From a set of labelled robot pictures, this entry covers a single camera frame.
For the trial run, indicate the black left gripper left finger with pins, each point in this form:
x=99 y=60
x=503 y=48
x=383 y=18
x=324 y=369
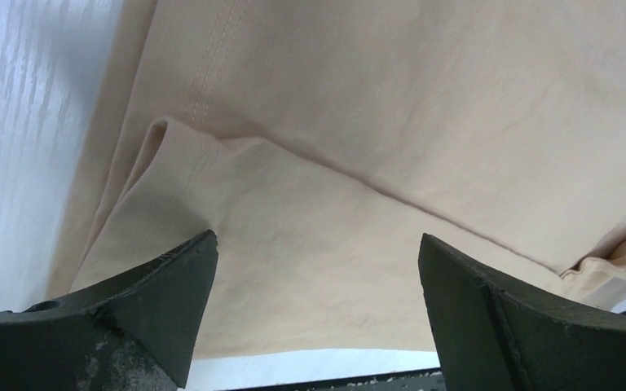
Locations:
x=136 y=330

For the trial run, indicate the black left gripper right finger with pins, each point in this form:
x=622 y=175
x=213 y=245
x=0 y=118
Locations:
x=495 y=332

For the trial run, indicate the beige t shirt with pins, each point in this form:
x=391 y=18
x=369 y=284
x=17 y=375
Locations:
x=320 y=140

